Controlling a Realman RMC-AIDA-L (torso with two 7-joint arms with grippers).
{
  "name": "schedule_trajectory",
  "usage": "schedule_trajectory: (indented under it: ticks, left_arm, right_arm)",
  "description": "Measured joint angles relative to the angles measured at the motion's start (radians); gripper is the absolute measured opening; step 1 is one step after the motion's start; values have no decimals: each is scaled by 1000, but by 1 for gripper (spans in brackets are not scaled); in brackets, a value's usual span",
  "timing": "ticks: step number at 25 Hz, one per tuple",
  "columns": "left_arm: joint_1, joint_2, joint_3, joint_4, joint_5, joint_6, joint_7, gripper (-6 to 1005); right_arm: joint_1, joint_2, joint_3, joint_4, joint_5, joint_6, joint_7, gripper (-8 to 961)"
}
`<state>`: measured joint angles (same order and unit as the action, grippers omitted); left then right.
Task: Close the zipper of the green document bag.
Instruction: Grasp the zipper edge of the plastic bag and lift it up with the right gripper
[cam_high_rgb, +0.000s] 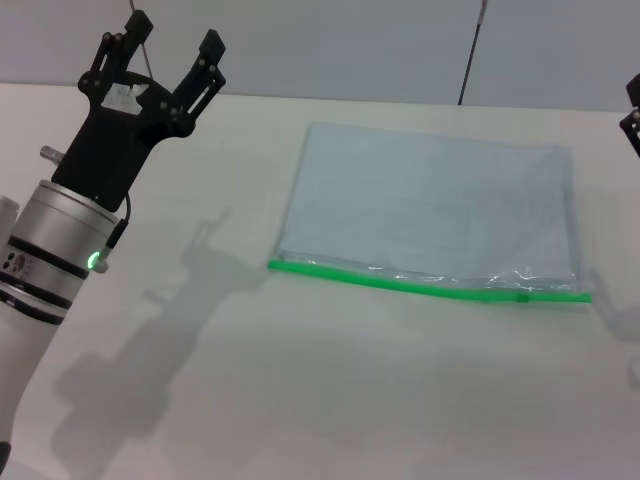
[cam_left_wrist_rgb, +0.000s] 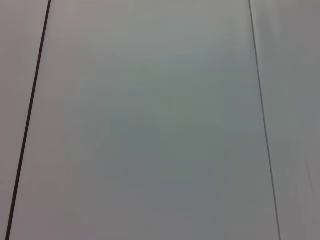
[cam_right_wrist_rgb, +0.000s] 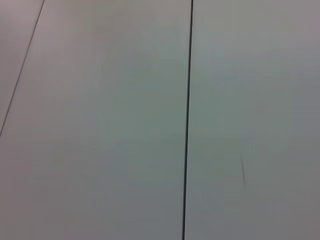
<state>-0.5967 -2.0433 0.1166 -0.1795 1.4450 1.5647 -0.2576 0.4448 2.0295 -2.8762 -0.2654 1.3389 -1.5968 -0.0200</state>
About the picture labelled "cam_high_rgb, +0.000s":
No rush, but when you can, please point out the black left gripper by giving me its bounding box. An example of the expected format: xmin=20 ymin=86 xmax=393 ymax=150
xmin=51 ymin=10 xmax=228 ymax=213

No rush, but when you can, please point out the clear green-zip document bag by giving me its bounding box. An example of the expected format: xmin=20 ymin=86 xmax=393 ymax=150
xmin=267 ymin=121 xmax=594 ymax=305

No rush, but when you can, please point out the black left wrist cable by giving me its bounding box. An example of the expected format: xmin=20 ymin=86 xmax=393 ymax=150
xmin=96 ymin=192 xmax=133 ymax=275

